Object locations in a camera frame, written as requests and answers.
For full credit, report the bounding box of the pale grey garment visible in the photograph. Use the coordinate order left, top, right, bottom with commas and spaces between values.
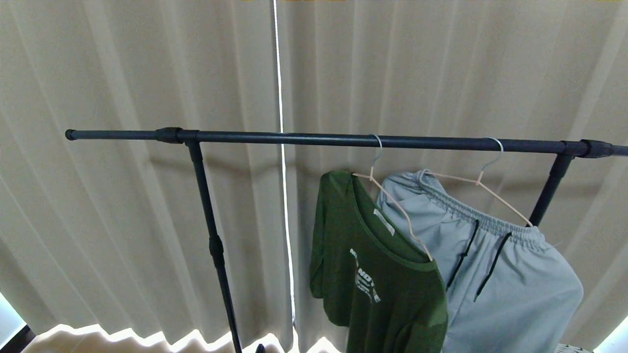
376, 169, 585, 353

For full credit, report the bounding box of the green long-sleeved shirt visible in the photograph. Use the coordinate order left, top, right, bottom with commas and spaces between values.
309, 170, 449, 353

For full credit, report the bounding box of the black clothes rack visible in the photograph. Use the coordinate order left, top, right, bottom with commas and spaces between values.
65, 127, 628, 353

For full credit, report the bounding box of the pink clothes hanger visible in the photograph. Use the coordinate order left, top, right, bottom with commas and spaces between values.
424, 137, 534, 227
352, 134, 434, 262

